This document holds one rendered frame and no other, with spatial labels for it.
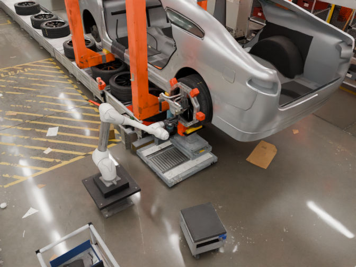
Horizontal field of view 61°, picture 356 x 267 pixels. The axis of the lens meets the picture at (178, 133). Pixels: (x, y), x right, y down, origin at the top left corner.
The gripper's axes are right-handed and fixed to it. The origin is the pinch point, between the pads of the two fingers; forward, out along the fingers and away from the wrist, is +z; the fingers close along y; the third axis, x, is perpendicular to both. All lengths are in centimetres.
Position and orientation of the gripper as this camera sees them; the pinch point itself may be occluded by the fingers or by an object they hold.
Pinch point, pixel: (176, 118)
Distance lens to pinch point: 361.6
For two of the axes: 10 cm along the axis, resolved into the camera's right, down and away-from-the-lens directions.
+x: 0.3, -8.0, -6.0
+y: 6.1, 4.9, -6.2
